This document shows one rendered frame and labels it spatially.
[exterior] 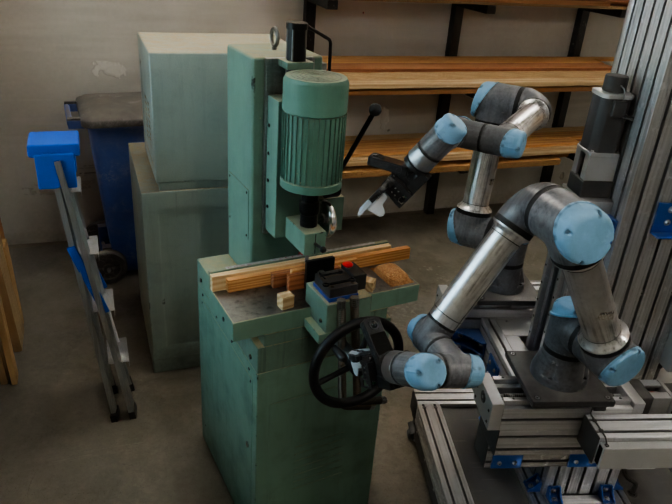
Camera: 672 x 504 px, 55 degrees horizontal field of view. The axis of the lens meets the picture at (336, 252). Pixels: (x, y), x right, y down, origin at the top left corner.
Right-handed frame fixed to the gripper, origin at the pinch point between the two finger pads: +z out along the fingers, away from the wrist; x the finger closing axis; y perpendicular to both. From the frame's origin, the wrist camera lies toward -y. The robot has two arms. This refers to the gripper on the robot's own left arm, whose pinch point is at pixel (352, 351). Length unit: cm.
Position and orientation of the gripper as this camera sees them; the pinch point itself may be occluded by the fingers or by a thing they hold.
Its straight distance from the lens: 166.3
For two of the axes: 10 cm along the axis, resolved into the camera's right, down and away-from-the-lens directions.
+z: -4.3, 0.7, 9.0
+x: 8.9, -1.6, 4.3
